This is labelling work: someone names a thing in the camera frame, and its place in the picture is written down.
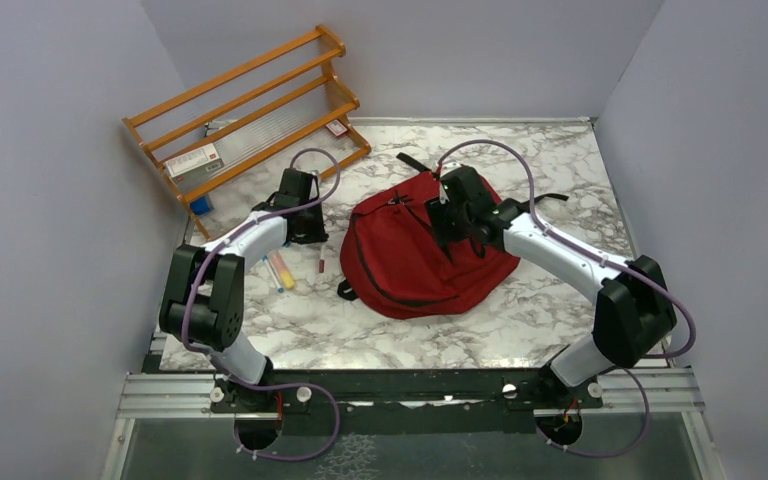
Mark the yellow highlighter pen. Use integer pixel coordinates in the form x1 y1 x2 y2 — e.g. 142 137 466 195
269 250 296 290

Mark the blue white pen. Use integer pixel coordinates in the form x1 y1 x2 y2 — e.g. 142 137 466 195
262 256 285 293

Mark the red student backpack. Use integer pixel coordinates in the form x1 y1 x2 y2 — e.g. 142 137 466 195
336 152 570 321

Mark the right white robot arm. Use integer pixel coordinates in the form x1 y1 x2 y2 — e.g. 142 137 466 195
426 166 677 407

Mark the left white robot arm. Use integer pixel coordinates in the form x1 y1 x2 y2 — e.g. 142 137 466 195
159 168 325 411

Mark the blue small object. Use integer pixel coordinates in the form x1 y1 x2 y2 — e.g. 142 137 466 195
189 195 213 216

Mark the orange wooden shelf rack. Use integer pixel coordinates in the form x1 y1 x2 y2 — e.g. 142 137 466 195
122 24 371 240

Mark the white red small box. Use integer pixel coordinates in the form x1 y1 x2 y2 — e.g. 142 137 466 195
164 143 224 184

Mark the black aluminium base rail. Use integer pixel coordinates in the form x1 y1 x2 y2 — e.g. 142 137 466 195
117 368 705 436

